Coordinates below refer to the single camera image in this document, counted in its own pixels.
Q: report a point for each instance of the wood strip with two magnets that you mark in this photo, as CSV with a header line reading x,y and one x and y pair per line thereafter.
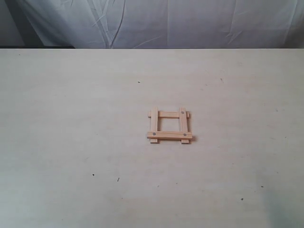
x,y
169,135

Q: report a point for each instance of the wood strip at edge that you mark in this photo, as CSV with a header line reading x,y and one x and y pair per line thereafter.
x,y
154,121

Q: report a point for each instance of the long horizontal wood strip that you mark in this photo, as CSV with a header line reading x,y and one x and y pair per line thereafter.
x,y
169,115

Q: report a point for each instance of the white backdrop cloth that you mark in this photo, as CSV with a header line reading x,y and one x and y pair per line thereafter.
x,y
110,24

